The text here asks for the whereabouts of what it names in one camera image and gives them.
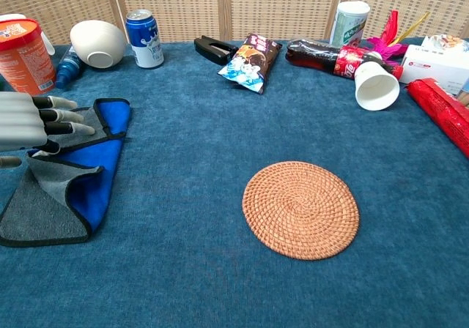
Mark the white paper cup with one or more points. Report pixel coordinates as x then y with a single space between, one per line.
375 88

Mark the round woven rattan coaster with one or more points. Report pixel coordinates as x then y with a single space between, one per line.
300 211

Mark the small dark blue bottle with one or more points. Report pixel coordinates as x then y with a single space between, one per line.
67 68

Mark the white printed snack bag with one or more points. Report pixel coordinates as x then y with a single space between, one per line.
445 42

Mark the black stapler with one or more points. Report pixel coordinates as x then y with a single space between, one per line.
212 51

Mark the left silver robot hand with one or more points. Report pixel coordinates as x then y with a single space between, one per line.
18 123

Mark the long red biscuit packet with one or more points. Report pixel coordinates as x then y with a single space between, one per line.
443 113

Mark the blue plush table cloth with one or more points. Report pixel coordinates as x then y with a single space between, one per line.
234 291

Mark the colourful feather shuttlecock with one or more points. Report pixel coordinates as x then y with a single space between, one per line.
388 46

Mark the orange instant noodle tub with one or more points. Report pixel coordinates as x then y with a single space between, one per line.
25 60

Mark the woven bamboo folding screen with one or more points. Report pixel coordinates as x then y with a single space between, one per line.
278 6

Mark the cola bottle with red label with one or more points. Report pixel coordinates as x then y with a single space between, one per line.
311 55

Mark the white and green canister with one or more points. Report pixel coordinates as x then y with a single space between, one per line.
350 22

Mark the white tissue box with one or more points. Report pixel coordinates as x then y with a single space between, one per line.
436 66

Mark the blue and white drink can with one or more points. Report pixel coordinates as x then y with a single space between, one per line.
144 39

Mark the grey and blue cloth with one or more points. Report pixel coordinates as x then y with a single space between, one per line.
91 181

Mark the white ceramic bowl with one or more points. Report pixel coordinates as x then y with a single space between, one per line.
97 40

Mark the brown chocolate snack packet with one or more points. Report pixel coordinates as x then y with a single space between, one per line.
249 64

